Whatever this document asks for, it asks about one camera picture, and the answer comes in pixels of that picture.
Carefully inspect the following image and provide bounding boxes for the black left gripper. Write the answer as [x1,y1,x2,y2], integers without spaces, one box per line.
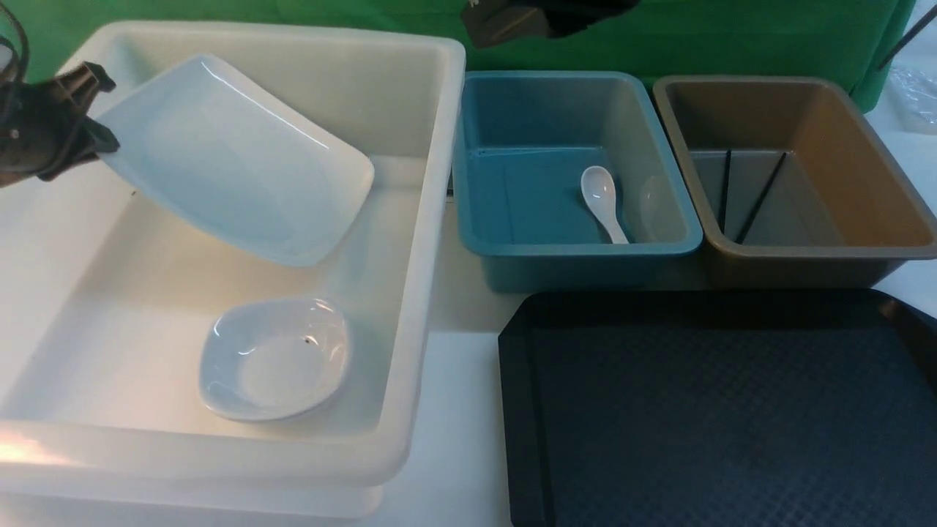
[1,62,120,187]

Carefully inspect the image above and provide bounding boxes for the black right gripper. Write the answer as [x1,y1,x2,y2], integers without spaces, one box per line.
[461,1,640,49]

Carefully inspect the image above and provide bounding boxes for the large white square plate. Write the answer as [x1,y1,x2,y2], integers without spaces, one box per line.
[97,54,375,267]

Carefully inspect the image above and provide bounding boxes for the white ceramic spoon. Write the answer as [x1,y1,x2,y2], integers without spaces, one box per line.
[581,165,630,244]

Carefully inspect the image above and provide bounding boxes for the black chopstick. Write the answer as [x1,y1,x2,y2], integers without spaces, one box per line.
[735,151,788,244]
[717,148,733,233]

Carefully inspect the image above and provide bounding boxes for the white square bowl with speck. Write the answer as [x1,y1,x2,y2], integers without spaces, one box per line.
[198,297,354,423]

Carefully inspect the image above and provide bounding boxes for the teal plastic bin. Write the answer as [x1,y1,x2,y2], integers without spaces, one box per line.
[452,71,703,294]

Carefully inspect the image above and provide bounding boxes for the large white plastic tub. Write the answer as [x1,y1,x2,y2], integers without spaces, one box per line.
[2,21,466,520]

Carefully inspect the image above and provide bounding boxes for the brown plastic bin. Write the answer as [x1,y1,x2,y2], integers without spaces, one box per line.
[652,75,935,289]

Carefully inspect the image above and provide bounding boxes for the green backdrop cloth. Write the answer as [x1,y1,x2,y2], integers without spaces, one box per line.
[7,1,916,111]

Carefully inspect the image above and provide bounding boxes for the black serving tray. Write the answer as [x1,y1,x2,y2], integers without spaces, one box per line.
[498,290,936,526]

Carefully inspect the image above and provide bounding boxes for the clear plastic wrap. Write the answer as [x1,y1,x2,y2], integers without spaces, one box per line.
[887,64,936,135]

